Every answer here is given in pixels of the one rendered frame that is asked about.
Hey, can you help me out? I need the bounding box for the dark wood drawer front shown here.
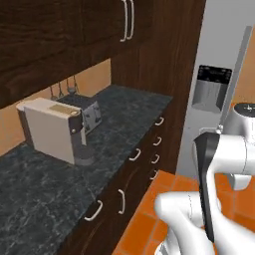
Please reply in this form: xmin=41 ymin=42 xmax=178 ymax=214
xmin=144 ymin=103 xmax=173 ymax=137
xmin=143 ymin=127 xmax=172 ymax=155
xmin=57 ymin=185 xmax=116 ymax=255
xmin=108 ymin=132 xmax=148 ymax=182
xmin=140 ymin=163 xmax=169 ymax=193
xmin=142 ymin=145 xmax=170 ymax=173

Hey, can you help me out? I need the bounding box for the silver toaster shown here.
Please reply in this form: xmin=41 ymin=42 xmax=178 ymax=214
xmin=57 ymin=93 xmax=103 ymax=135

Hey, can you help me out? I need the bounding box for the dark wood base cupboard door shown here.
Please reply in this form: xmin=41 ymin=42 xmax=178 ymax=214
xmin=99 ymin=158 xmax=147 ymax=248

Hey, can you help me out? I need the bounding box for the grey hanging kitchen tool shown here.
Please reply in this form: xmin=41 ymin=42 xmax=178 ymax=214
xmin=58 ymin=81 xmax=66 ymax=100
xmin=49 ymin=85 xmax=58 ymax=101
xmin=66 ymin=75 xmax=81 ymax=97

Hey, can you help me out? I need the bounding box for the beige coffee machine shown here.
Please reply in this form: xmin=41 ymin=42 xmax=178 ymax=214
xmin=15 ymin=97 xmax=98 ymax=166

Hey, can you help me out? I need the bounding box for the tall dark wood panel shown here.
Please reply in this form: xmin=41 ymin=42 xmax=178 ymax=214
xmin=111 ymin=0 xmax=207 ymax=175

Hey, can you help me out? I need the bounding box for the black fridge water dispenser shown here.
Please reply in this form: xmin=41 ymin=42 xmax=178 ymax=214
xmin=191 ymin=64 xmax=233 ymax=115

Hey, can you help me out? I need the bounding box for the narrow dark wood cupboard door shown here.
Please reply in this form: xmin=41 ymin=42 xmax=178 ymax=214
xmin=127 ymin=0 xmax=154 ymax=51

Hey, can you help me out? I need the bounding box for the wide dark wood cupboard door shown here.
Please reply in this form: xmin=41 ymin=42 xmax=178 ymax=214
xmin=0 ymin=0 xmax=129 ymax=110

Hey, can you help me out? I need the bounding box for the grey fridge door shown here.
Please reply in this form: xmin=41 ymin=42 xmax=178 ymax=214
xmin=175 ymin=0 xmax=255 ymax=182

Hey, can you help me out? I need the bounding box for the silver base cupboard handle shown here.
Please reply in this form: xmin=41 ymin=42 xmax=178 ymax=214
xmin=117 ymin=188 xmax=127 ymax=215

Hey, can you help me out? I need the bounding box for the silver cupboard door handle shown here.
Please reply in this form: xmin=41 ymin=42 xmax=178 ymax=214
xmin=127 ymin=0 xmax=135 ymax=41
xmin=120 ymin=0 xmax=129 ymax=43

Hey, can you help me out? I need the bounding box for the grey fridge door handle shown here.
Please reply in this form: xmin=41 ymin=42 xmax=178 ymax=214
xmin=216 ymin=25 xmax=254 ymax=134

